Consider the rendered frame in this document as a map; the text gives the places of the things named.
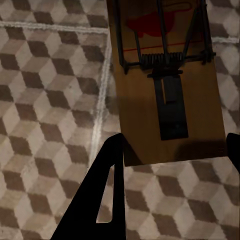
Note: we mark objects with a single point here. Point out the mousetrap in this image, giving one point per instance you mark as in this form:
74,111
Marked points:
166,82

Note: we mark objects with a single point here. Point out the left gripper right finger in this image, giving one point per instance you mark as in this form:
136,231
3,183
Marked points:
233,147

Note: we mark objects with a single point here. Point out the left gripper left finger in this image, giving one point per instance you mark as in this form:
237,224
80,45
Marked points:
79,220

